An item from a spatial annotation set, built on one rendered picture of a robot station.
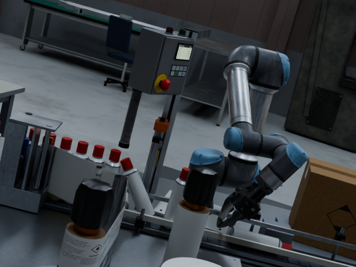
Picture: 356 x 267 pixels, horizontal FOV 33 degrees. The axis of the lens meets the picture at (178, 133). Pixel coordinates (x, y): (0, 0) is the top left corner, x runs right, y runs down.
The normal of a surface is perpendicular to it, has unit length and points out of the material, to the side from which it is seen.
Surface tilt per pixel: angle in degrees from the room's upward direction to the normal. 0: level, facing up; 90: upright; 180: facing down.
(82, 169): 90
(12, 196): 90
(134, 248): 0
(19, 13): 90
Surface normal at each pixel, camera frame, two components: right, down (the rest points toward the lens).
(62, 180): -0.48, 0.08
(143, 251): 0.26, -0.94
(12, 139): -0.01, 0.23
